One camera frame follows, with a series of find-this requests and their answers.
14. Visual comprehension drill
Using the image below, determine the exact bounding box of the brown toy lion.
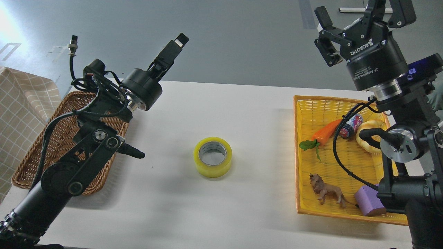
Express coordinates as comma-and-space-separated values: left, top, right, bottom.
309, 173, 353, 209

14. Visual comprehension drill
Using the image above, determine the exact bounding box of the yellow plastic basket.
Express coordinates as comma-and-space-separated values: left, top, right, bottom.
294, 95, 408, 226

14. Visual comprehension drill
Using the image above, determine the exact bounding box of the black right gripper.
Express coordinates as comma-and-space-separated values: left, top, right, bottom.
314, 0, 417, 92

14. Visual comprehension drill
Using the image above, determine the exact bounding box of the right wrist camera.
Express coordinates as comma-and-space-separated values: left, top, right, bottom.
400, 53, 443, 86

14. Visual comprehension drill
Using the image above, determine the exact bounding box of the brown wicker basket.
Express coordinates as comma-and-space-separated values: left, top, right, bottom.
11, 91, 129, 196

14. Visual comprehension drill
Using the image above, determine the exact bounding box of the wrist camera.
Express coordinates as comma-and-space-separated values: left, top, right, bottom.
83, 59, 107, 76
400, 53, 443, 86

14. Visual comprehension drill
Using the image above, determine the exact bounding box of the beige checkered cloth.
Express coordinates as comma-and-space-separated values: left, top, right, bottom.
0, 66, 61, 200

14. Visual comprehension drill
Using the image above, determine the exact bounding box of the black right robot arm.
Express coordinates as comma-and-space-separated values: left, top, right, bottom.
314, 0, 443, 249

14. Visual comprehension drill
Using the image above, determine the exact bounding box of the small soda can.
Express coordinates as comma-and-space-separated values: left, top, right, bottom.
339, 113, 364, 139

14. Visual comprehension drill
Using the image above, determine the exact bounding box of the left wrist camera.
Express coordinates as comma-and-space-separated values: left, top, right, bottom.
83, 59, 107, 76

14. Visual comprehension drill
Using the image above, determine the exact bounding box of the orange toy carrot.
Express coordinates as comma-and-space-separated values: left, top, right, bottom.
298, 119, 342, 162

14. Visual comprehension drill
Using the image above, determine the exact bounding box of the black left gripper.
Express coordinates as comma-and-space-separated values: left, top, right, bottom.
121, 33, 189, 111

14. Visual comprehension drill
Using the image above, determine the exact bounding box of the yellow tape roll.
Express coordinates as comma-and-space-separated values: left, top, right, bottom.
193, 137, 233, 178

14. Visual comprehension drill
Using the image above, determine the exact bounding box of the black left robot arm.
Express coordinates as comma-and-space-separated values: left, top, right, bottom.
1, 33, 189, 249

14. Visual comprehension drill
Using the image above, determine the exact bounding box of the white stand base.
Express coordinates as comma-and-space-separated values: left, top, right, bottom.
338, 7, 393, 13

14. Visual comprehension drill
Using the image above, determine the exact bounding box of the grey trouser leg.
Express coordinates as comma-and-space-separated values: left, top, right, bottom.
427, 82, 443, 112

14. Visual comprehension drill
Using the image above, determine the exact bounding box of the purple foam block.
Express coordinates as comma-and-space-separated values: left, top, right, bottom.
354, 185, 387, 216

